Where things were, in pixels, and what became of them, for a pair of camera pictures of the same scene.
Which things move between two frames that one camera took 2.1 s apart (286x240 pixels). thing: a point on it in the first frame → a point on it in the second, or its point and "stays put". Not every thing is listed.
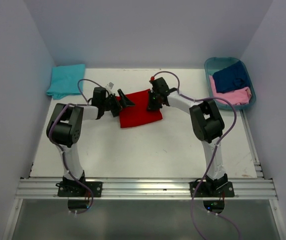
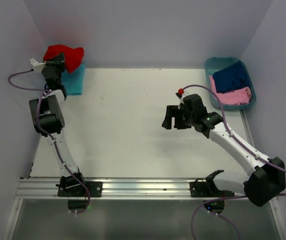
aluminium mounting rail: x=144 y=189 stays put
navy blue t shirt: x=233 y=77 stays put
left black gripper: x=124 y=101 → x=58 y=61
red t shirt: x=139 y=114 → x=73 y=57
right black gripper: x=150 y=106 → x=172 y=111
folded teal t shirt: x=64 y=80 stays put
